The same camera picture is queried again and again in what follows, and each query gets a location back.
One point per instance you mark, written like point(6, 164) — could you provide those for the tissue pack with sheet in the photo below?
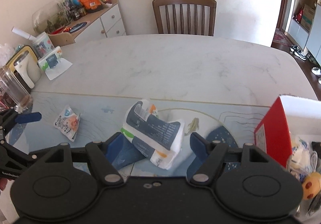
point(53, 64)

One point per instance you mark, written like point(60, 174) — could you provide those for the blue white tissue pack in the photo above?
point(158, 140)

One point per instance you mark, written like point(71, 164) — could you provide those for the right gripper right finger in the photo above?
point(211, 154)

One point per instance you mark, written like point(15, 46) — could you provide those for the wooden chair at far side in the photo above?
point(195, 17)

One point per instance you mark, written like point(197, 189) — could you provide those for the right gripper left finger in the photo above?
point(100, 158)

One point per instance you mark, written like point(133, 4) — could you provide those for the white wall cabinet unit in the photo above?
point(302, 27)

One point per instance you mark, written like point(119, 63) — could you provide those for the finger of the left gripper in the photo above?
point(28, 118)

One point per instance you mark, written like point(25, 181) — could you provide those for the printed paper cup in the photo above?
point(42, 44)

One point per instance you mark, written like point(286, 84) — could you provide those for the red cardboard box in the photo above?
point(291, 116)

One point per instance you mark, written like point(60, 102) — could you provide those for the blueberry bread packet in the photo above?
point(299, 162)

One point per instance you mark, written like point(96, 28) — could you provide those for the glass jar with cork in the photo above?
point(13, 94)

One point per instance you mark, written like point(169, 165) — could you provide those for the white sideboard cabinet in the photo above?
point(106, 23)

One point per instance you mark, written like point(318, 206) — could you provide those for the person's right hand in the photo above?
point(3, 183)

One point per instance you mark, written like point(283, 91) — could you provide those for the white squid snack pouch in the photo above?
point(68, 123)

